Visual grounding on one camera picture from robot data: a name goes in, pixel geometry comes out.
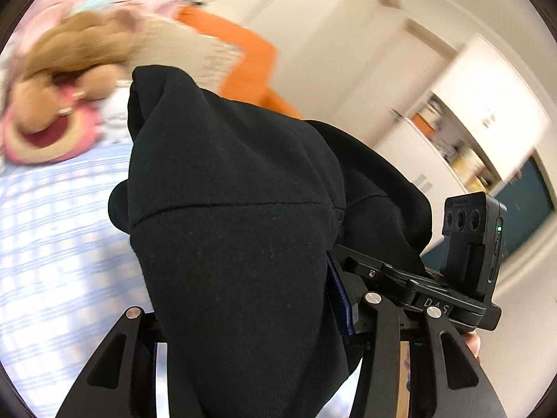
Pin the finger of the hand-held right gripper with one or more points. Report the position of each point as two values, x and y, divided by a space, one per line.
383 276

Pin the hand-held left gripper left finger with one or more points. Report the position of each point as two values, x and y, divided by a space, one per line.
124 339

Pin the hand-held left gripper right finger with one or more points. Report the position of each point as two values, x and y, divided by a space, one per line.
341 300

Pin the black hooded sweatshirt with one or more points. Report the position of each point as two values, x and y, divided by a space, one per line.
235 226

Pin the person's right hand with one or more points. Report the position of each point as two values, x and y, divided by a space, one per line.
473 347

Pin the dark teal panel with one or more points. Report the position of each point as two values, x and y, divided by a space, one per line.
528 209

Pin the shelf of books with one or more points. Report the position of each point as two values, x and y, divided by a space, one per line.
465 161

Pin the blue plaid blanket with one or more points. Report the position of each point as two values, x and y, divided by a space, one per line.
56 248

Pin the white cabinet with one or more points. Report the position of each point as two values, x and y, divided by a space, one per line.
500 96

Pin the white door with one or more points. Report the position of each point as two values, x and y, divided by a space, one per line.
370 74

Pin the pink plush bear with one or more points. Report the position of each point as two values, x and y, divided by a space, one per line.
43 135

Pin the white soft toy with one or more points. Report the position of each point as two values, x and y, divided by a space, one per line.
116 115

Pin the brown plush toy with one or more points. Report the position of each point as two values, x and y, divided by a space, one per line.
78 43

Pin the white wall switch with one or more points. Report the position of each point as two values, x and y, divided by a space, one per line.
423 180

